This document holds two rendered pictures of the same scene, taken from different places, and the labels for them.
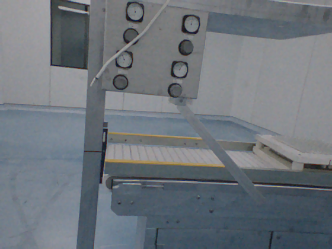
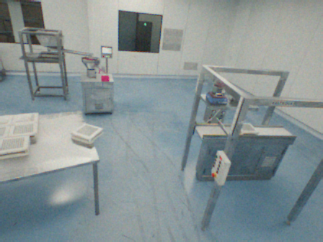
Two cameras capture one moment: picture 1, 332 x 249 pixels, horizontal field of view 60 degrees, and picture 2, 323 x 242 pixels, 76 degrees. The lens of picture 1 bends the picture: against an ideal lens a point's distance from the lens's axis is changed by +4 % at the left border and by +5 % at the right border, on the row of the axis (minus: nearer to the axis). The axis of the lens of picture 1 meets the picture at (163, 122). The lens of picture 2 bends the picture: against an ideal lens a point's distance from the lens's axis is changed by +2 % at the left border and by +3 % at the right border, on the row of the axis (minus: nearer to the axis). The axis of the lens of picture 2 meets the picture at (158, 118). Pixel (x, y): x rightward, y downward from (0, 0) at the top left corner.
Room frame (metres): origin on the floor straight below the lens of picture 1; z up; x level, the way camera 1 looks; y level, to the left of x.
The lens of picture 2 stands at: (-1.53, 0.74, 2.15)
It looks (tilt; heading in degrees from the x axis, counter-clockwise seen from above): 28 degrees down; 359
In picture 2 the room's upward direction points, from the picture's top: 7 degrees clockwise
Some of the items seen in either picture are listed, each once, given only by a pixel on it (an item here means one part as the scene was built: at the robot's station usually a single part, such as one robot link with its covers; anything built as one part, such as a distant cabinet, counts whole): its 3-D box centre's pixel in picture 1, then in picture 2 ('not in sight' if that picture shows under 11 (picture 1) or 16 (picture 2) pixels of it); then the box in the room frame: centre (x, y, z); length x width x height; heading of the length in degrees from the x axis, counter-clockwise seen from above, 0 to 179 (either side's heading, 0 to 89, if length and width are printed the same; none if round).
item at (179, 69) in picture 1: (179, 69); not in sight; (0.63, -0.02, 1.09); 0.04 x 0.01 x 0.04; 101
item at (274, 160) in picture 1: (306, 163); not in sight; (0.90, -0.48, 0.83); 0.24 x 0.24 x 0.02; 10
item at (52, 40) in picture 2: not in sight; (60, 69); (2.92, 2.95, 0.75); 1.43 x 1.06 x 1.50; 109
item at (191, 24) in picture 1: (191, 24); not in sight; (0.64, -0.04, 1.19); 0.04 x 0.01 x 0.04; 101
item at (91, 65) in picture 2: not in sight; (94, 68); (2.70, 2.12, 0.95); 0.49 x 0.36 x 0.37; 109
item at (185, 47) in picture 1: (187, 44); not in sight; (0.63, -0.03, 1.14); 0.03 x 0.02 x 0.04; 101
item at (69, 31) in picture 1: (91, 38); (140, 33); (5.53, 1.54, 1.43); 1.38 x 0.01 x 1.16; 109
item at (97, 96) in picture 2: not in sight; (97, 93); (2.66, 2.06, 0.38); 0.63 x 0.57 x 0.76; 109
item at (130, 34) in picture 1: (131, 33); not in sight; (0.61, 0.09, 1.15); 0.03 x 0.02 x 0.04; 101
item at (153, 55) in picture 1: (152, 50); (215, 114); (0.68, 0.04, 1.13); 0.22 x 0.11 x 0.20; 101
